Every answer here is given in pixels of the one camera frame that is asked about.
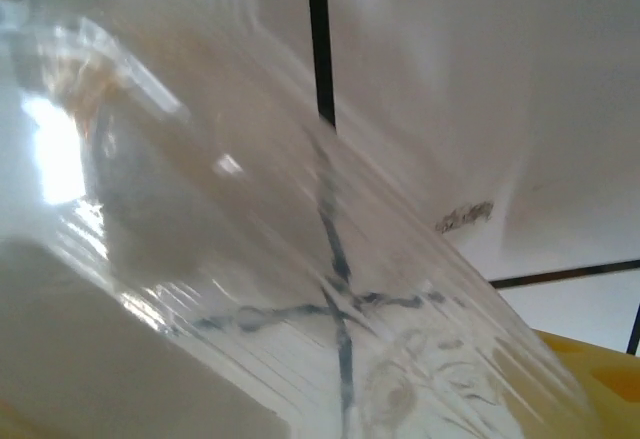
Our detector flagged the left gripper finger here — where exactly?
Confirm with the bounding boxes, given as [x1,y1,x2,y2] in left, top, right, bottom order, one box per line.
[542,328,640,439]

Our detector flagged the small clear bottle green label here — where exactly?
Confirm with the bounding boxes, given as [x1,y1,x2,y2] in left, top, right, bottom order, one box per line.
[0,0,601,439]

